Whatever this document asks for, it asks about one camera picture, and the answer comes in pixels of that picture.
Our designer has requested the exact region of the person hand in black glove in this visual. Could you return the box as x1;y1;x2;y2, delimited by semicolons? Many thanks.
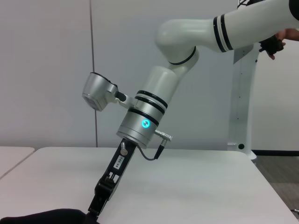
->
258;29;287;61

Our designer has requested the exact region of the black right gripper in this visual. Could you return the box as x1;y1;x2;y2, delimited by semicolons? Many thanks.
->
87;138;137;217

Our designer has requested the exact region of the person bare forearm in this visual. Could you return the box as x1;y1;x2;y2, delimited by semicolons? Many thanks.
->
284;28;299;42

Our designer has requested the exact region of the white robot torso column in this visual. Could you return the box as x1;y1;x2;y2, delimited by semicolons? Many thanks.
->
227;38;260;161

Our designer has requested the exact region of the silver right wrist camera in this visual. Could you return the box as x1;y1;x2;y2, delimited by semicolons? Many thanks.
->
81;72;132;112

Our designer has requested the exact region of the black shirt with FREE print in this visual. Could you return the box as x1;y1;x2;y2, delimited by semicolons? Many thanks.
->
0;208;100;224

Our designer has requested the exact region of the grey right gripper cable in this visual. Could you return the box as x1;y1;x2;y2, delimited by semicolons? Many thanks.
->
137;129;174;161

